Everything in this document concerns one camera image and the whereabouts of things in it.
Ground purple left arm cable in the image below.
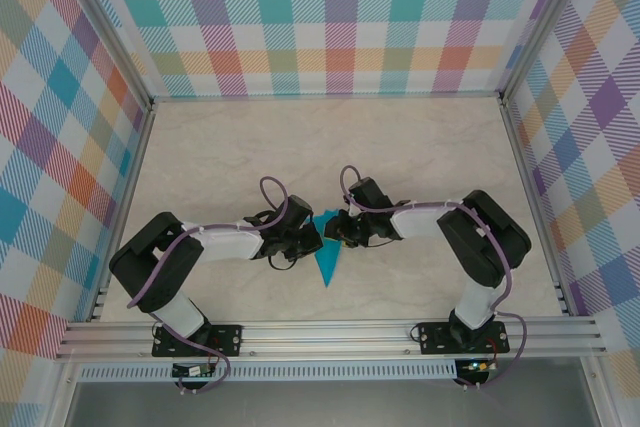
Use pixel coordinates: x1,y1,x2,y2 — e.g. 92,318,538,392
127,175,290,395

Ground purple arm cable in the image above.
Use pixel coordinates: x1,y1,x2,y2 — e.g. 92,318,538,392
127,175,290,395
339,163,529,391

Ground perforated white cable tray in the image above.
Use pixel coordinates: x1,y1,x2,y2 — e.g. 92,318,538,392
79,359,459,382

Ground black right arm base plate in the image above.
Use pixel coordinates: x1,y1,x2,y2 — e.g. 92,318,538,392
418,320,510,356

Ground aluminium side frame rail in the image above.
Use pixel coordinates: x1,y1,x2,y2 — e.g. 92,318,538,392
499,99,574,317
87,101,157,323

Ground blue paper sheet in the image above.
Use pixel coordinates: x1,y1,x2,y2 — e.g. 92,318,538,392
312,210,346,289

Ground aluminium corner post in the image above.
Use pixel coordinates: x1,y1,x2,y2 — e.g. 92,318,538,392
58,0,156,111
498,0,604,101

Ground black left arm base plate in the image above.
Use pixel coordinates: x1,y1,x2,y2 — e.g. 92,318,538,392
151,324,245,358

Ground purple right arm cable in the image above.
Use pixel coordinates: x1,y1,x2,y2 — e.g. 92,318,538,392
339,163,529,391

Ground aluminium back frame rail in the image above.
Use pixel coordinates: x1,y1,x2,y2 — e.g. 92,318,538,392
152,91,504,103

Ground long aluminium mounting rail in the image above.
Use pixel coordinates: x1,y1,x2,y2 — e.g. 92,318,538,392
55,317,609,361

